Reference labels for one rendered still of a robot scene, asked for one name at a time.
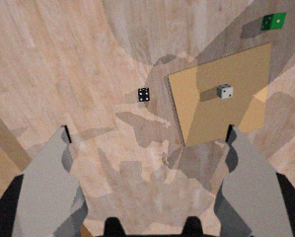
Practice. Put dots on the black die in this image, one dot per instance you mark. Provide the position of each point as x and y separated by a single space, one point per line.
143 94

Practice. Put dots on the green die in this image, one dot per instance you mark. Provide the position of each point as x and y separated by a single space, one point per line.
273 21

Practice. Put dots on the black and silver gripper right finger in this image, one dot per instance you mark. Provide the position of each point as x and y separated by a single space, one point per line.
254 200

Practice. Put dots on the tan flat mat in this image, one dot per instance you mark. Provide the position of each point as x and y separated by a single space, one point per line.
203 116

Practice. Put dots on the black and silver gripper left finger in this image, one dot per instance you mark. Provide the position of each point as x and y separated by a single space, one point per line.
45 200

